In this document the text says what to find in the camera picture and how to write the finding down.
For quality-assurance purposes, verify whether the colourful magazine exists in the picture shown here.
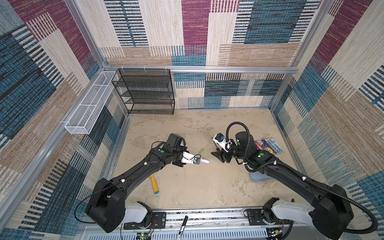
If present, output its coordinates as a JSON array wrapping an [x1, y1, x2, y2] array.
[[255, 139, 284, 155]]

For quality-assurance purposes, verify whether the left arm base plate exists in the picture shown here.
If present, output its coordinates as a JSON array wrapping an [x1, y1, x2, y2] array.
[[123, 212, 167, 230]]

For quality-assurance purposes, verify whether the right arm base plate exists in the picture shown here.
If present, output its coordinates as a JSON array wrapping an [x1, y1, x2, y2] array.
[[243, 209, 290, 226]]

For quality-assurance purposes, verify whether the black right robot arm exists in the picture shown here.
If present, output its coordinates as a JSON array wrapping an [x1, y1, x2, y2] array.
[[212, 122, 379, 240]]

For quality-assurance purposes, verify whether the black wire shelf rack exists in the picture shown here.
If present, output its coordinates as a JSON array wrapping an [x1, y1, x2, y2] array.
[[112, 69, 176, 115]]

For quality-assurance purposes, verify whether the white mesh wall basket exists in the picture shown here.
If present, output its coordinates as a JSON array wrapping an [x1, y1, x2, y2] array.
[[65, 71, 116, 135]]

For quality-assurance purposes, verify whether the black marker pen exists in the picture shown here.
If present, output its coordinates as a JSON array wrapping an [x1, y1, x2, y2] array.
[[177, 216, 189, 240]]

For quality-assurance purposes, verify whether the yellow toy shovel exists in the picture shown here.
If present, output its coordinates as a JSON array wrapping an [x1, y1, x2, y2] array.
[[150, 174, 160, 195]]

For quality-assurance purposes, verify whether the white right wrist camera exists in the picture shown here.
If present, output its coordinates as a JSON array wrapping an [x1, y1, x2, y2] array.
[[213, 133, 232, 152]]

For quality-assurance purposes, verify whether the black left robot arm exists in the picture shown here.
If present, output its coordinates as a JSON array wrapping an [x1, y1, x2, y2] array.
[[85, 134, 187, 233]]

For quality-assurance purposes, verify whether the blue grey sponge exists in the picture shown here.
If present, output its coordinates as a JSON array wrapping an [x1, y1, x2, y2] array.
[[250, 172, 272, 182]]

